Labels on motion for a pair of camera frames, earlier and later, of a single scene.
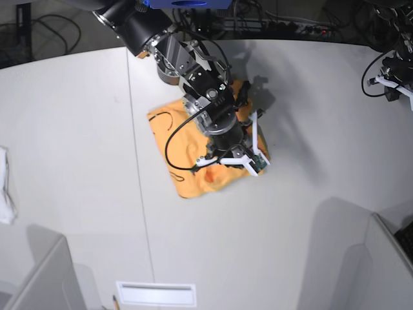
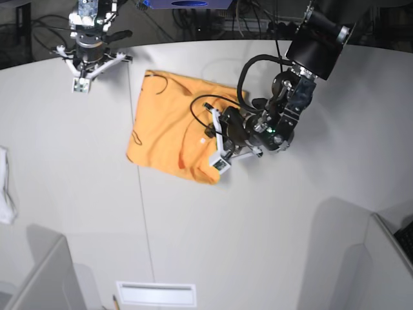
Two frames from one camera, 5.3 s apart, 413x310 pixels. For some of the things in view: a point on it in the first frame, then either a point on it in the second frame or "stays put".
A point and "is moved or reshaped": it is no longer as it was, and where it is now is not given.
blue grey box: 191,4 stays put
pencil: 115,304 stays put
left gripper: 219,142 to 89,57
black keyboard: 404,237 stays put
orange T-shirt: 182,144 is moved or reshaped
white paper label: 157,294 stays put
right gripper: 401,71 to 238,128
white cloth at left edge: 8,214 stays put
